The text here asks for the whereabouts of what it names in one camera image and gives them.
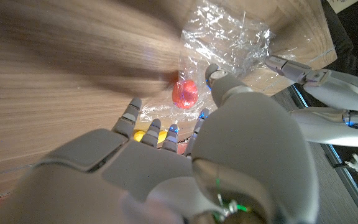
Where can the clear plastic wrap sheet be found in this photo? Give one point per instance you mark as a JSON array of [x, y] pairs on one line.
[[222, 40]]

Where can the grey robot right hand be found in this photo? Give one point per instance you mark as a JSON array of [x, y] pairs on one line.
[[151, 168]]

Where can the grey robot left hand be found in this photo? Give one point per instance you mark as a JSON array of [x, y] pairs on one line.
[[337, 93]]

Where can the small red toy strawberry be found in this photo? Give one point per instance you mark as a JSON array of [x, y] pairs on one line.
[[185, 93]]

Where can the yellow toy banana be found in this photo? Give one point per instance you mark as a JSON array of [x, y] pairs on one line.
[[139, 135]]

